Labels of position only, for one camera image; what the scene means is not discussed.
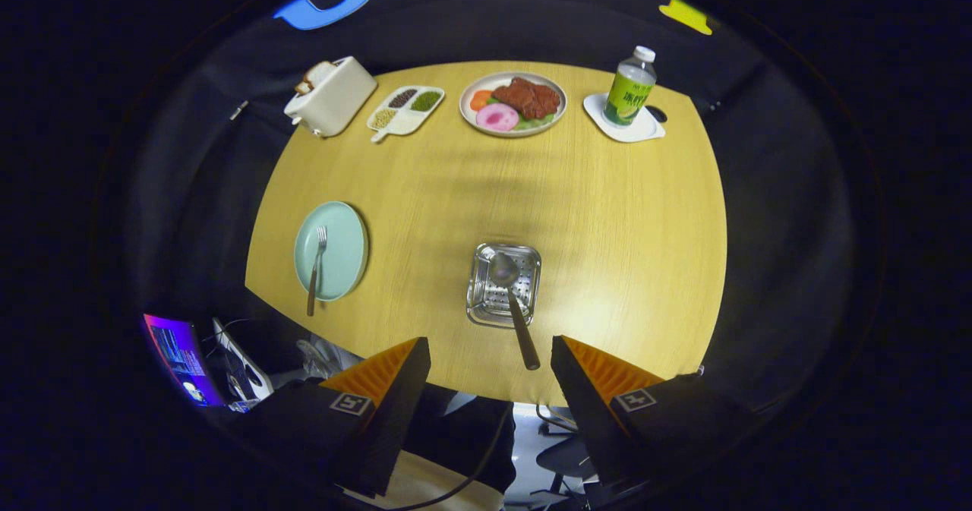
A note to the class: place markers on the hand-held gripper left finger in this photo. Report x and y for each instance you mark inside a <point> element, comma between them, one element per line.
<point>380,427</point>

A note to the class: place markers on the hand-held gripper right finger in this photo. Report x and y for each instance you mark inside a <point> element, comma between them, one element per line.
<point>600,427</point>

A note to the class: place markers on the silver fork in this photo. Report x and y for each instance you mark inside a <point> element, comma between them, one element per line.
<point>315,268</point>

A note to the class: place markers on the beige cloth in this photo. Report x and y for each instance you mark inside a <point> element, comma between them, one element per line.
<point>433,481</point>

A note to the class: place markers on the dark cloth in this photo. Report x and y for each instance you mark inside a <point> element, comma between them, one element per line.
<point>463,435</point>

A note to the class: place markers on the white bundled object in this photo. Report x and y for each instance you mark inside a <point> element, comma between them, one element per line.
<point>326,355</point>

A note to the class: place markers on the small metal basket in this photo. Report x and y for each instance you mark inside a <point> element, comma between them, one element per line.
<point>486,298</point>

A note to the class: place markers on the light teal plate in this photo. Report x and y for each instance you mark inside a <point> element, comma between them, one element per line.
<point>345,249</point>

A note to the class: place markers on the laptop screen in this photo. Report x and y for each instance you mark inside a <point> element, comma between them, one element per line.
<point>182,359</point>

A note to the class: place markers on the black backdrop cloth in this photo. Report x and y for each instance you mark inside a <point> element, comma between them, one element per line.
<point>767,192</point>

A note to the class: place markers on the white square coaster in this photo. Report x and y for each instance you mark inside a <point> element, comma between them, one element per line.
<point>642,130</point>

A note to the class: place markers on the white compartment tray with beans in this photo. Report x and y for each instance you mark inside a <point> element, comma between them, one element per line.
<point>406,120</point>

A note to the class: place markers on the white food plate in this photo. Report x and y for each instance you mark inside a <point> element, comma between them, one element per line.
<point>558,112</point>

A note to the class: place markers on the pink round food slice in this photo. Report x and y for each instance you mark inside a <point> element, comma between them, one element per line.
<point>497,117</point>

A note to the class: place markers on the white toaster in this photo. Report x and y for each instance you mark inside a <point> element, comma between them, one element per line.
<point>338,101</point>

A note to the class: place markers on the brown meat pieces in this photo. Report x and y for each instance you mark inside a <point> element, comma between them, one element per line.
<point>529,97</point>

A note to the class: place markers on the green label water bottle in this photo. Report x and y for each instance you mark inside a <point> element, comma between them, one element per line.
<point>629,89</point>

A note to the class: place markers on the orange carrot piece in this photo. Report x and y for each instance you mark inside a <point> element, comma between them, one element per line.
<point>480,99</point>

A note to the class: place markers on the silver cloth clip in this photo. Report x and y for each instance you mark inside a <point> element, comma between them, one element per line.
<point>239,108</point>

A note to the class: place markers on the toast slices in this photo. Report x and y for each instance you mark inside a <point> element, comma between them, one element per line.
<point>315,77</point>

